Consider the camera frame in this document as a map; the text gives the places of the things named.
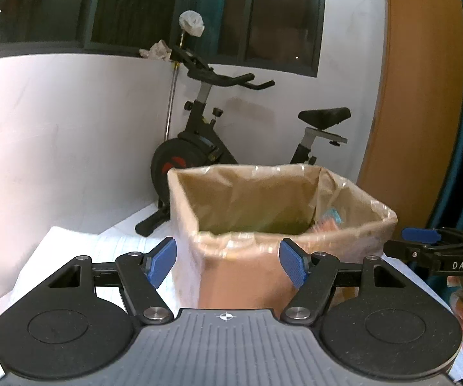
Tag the black exercise bike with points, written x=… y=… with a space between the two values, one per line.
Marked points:
x=199 y=152

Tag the pale blue snack packet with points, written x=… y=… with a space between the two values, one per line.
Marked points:
x=330 y=220

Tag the white padded mat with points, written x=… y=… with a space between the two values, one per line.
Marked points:
x=54 y=249

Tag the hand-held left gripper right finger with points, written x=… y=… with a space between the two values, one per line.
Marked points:
x=293 y=263

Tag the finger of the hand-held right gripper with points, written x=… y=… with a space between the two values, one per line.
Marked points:
x=418 y=234
x=410 y=252

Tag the crumpled white cloth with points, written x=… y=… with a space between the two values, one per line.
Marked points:
x=157 y=50

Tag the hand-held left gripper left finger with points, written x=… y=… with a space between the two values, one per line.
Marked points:
x=162 y=261

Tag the cardboard box with plastic liner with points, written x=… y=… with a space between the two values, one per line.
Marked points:
x=231 y=273

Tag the wooden door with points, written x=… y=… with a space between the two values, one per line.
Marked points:
x=412 y=88

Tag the white plastic bag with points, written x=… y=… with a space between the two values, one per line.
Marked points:
x=191 y=23

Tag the metal pole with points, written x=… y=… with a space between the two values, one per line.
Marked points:
x=172 y=100

